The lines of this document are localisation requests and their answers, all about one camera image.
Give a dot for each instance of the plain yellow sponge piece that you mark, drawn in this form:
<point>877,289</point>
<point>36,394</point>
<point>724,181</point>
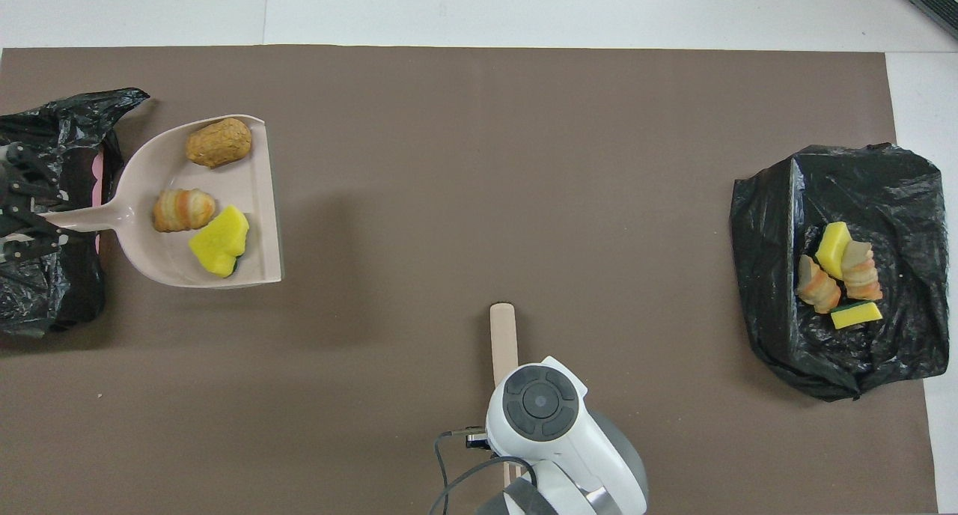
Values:
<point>219,242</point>

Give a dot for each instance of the beige hand brush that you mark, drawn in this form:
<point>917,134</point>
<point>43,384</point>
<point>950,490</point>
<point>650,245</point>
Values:
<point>503,343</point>

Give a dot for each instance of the striped bread loaf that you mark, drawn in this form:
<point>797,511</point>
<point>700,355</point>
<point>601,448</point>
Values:
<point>861,272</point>

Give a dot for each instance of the beige plastic dustpan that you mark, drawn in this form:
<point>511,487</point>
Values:
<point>150,178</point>

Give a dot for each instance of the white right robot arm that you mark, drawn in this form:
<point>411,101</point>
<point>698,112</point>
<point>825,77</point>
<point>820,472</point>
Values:
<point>554,433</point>

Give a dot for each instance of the brown paper table mat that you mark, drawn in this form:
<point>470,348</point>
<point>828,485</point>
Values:
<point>449,163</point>

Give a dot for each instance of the notched yellow green sponge piece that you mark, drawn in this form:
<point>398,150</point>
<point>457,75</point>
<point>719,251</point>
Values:
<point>833,249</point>

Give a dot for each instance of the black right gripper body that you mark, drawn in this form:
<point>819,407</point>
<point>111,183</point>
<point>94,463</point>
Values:
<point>477,438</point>

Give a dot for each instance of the black plastic trash bag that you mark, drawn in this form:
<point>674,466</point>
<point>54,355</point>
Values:
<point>898,193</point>
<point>52,118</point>

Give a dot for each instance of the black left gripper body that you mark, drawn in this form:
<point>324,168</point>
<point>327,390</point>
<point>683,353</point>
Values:
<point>6,200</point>

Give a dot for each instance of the large striped croissant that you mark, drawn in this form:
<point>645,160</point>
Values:
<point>818,284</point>

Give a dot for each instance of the brown bread roll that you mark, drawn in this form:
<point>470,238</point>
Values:
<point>218,142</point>

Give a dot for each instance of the pink bin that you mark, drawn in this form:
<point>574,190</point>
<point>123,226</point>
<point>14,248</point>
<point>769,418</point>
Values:
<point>97,193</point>

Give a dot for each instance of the small striped croissant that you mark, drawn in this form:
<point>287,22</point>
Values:
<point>183,209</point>

